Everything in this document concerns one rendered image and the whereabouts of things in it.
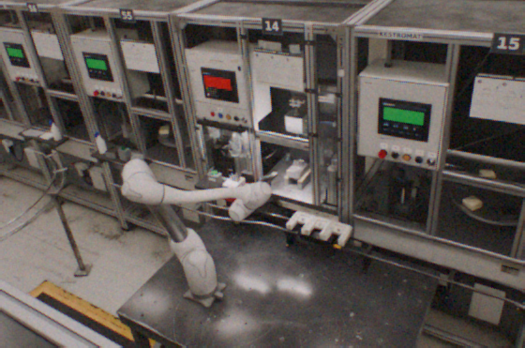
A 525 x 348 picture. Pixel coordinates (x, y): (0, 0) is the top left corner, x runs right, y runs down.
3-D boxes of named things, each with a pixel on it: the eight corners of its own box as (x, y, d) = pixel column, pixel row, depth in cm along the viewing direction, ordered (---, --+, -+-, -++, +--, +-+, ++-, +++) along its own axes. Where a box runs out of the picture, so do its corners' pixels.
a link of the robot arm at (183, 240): (189, 277, 266) (180, 253, 283) (213, 261, 268) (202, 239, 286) (118, 183, 222) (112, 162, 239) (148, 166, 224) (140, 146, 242)
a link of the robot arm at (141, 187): (166, 188, 219) (160, 174, 230) (128, 182, 210) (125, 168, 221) (157, 211, 223) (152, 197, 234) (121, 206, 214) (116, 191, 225)
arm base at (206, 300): (214, 311, 249) (212, 304, 246) (182, 297, 259) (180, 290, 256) (232, 288, 262) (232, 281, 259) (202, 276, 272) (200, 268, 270)
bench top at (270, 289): (116, 316, 257) (114, 311, 255) (224, 209, 333) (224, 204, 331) (379, 453, 185) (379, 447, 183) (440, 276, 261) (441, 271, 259)
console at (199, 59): (193, 118, 299) (181, 50, 275) (218, 101, 319) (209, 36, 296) (247, 129, 278) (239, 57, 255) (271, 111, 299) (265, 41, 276)
